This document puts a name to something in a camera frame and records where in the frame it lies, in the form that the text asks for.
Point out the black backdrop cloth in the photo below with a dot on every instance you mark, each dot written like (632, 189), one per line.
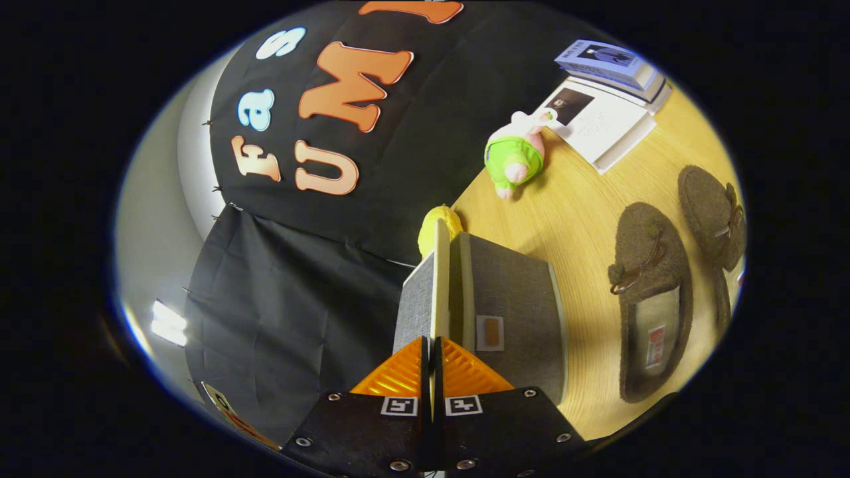
(299, 299)

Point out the brown fuzzy slipper shoe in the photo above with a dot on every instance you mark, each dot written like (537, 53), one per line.
(647, 245)
(707, 206)

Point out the blue cover book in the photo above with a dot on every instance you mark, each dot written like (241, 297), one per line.
(604, 56)

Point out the yellow plush toy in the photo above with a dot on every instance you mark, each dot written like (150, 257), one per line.
(427, 232)

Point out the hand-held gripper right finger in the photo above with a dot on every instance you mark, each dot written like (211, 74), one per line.
(498, 431)

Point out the blue-edged book with white pages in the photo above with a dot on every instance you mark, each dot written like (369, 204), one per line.
(654, 85)

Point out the grey fabric storage box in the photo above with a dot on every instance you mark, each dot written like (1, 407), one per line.
(511, 299)

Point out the plain white book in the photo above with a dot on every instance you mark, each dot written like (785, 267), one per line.
(665, 99)

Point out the white book with dark portrait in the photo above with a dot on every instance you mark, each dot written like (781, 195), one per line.
(611, 126)

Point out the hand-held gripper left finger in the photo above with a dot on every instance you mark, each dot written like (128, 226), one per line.
(372, 431)

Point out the pink and green plush toy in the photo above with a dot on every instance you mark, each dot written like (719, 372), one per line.
(511, 156)

